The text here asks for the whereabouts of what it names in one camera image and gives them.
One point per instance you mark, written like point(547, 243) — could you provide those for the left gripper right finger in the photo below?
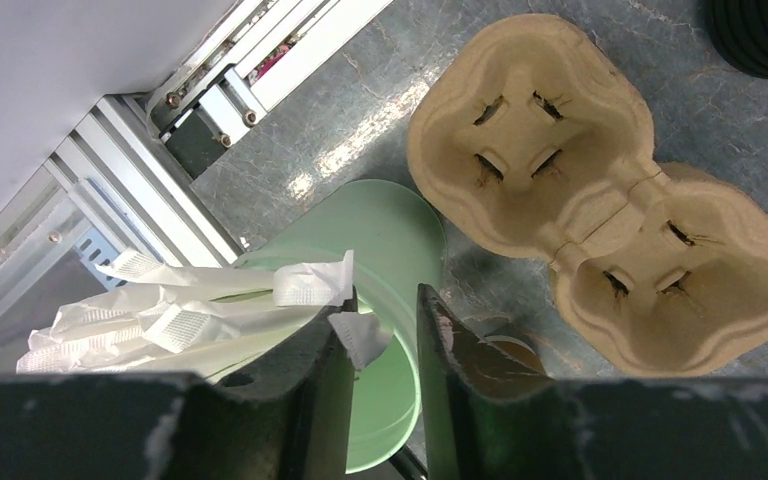
point(489, 416)

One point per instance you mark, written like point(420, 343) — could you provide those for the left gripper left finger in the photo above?
point(286, 415)

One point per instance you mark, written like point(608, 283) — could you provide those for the green straw holder cup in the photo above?
point(398, 243)

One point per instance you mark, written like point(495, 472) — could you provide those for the brown cardboard cup carrier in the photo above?
point(535, 145)

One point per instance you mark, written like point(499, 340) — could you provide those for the stack of black lids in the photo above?
point(738, 31)

